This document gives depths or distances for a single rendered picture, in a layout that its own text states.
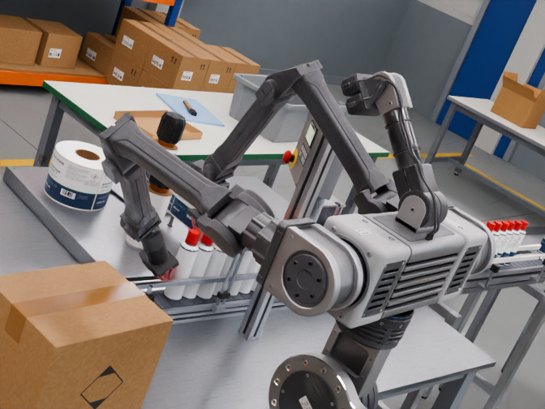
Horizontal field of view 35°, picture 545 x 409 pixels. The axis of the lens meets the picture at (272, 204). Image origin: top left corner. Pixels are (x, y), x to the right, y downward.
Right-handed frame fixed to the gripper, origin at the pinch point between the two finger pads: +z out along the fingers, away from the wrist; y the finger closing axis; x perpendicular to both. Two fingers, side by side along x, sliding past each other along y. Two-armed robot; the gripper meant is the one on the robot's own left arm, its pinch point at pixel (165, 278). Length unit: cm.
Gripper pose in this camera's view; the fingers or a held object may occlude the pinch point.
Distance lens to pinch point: 234.7
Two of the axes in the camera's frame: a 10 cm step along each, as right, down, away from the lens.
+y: -6.2, -5.1, 6.0
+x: -7.8, 5.2, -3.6
